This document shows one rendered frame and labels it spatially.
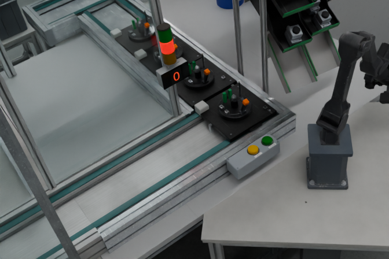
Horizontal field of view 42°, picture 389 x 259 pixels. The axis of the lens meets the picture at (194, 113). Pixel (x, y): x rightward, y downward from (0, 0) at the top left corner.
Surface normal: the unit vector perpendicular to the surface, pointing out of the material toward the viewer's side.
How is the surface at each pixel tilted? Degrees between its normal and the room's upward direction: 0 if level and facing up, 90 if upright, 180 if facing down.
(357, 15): 90
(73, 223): 0
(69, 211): 0
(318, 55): 45
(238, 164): 0
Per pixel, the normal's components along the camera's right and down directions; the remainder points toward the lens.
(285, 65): 0.22, -0.09
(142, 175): -0.12, -0.72
